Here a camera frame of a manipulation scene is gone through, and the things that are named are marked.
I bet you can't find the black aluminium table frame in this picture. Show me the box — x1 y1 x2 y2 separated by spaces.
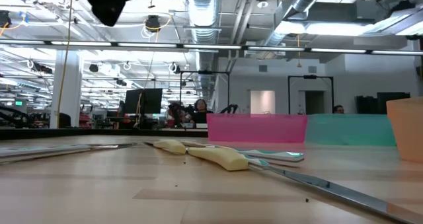
0 128 209 141

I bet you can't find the white pillar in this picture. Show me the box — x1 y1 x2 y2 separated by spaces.
49 50 83 130

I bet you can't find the red black background machine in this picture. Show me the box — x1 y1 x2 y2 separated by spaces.
167 101 191 128

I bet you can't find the pink plastic bin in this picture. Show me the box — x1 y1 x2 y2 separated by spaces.
206 114 308 144

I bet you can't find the long light bar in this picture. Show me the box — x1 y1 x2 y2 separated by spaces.
0 38 423 56

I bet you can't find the black frame stand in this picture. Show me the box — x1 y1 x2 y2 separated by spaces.
288 74 334 116

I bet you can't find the grey ceiling air unit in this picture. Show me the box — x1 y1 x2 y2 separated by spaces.
305 1 381 36

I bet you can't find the orange plastic bin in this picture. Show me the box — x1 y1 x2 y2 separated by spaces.
385 96 423 164

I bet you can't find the black cabinet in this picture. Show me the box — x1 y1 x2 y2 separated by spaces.
355 91 412 115

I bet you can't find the black ceiling camera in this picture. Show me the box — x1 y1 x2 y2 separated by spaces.
145 15 162 32
0 9 13 29

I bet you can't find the black monitor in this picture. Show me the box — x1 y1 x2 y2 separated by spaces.
124 88 164 130

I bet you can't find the silver smooth air duct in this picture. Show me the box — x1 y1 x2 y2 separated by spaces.
264 0 330 50

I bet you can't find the silver ribbed air duct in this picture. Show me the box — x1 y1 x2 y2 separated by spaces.
184 0 222 109

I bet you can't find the teal plastic bin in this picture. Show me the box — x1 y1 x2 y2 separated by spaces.
304 114 397 147

